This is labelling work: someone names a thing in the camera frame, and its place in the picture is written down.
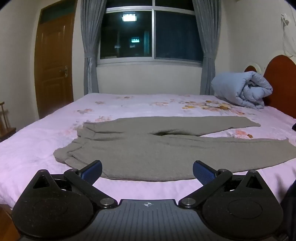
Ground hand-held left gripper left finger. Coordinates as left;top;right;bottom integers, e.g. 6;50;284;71
31;160;118;209

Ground grey curtain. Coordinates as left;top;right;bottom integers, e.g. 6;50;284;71
80;0;107;95
192;0;223;95

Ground sliding glass window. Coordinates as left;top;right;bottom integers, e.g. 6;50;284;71
97;0;204;68

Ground wooden chair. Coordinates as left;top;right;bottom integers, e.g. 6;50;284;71
0;101;17;142

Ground brown wooden headboard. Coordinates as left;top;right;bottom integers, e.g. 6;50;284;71
244;55;296;119

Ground white wall cable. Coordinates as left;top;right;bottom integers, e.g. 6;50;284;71
281;13;296;57

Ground rolled light blue quilt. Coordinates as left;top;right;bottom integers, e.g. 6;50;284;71
211;71;274;109

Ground dark cloth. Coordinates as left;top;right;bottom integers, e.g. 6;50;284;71
279;183;296;241

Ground brown wooden door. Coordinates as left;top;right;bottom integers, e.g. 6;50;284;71
34;0;78;120

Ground bed with pink floral sheet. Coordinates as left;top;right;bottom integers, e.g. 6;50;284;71
0;93;296;209

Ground grey pants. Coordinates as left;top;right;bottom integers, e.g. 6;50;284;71
53;116;296;182

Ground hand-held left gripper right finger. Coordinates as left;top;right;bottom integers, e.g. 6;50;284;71
178;160;266;209

